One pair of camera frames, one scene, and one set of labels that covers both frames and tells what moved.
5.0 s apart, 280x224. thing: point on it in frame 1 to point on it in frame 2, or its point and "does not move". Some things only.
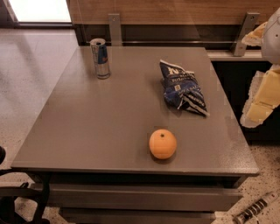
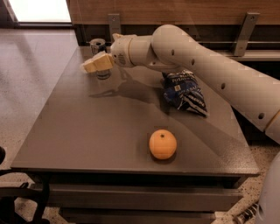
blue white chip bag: x=182 y=89 does not move
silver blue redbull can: x=101 y=57 does not move
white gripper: x=272 y=40 to x=120 y=51
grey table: x=89 y=146 does not move
